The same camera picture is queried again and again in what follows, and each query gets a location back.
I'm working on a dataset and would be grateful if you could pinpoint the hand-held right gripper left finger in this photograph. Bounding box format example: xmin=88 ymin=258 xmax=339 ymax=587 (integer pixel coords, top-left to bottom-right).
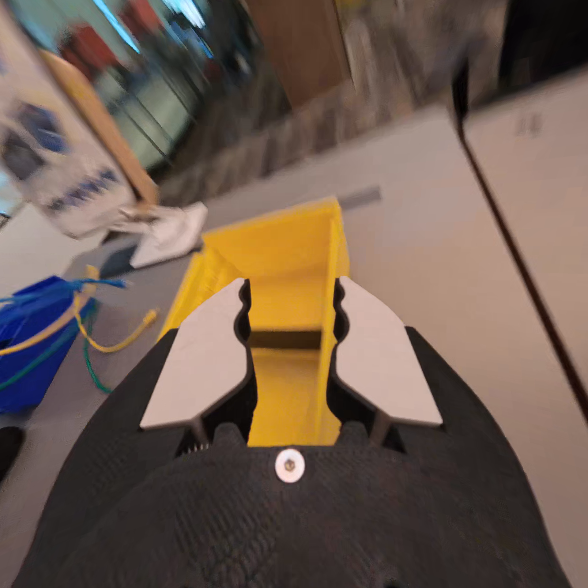
xmin=139 ymin=277 xmax=258 ymax=439

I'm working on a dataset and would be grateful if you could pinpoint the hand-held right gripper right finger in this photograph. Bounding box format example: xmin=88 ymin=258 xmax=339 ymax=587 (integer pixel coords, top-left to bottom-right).
xmin=326 ymin=277 xmax=444 ymax=445

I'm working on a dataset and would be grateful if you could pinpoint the yellow ethernet cable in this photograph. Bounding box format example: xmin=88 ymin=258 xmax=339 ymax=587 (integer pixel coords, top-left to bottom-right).
xmin=0 ymin=264 xmax=159 ymax=356

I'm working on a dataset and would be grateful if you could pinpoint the yellow plastic bin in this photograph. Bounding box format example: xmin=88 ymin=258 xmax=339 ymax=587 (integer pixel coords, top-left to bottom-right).
xmin=158 ymin=197 xmax=351 ymax=447

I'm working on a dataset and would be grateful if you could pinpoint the blue plastic bin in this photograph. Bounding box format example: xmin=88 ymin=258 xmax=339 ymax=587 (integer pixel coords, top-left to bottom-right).
xmin=0 ymin=276 xmax=99 ymax=414

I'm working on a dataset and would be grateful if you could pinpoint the white base acrylic stand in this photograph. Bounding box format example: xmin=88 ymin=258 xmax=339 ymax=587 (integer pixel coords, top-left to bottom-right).
xmin=131 ymin=202 xmax=209 ymax=269

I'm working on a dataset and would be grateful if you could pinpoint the dark blue mat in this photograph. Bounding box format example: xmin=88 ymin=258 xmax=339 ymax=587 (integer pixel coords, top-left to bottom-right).
xmin=99 ymin=246 xmax=138 ymax=278

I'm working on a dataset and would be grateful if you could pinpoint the printed instruction sheet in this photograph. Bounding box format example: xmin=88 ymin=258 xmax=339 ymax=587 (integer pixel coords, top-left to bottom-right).
xmin=0 ymin=87 xmax=134 ymax=239

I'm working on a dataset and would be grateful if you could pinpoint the wooden board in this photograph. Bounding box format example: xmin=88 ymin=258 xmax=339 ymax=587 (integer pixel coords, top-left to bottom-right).
xmin=41 ymin=51 xmax=159 ymax=205

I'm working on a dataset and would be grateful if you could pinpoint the brown wooden cabinet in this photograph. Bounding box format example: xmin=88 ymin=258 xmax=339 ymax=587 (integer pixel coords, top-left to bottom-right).
xmin=246 ymin=0 xmax=353 ymax=109

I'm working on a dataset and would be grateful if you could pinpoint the green ethernet cable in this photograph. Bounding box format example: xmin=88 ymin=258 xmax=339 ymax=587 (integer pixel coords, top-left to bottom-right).
xmin=0 ymin=312 xmax=113 ymax=394

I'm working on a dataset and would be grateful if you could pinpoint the blue ethernet cable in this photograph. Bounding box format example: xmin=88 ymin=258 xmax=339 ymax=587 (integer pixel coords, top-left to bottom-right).
xmin=0 ymin=277 xmax=127 ymax=305

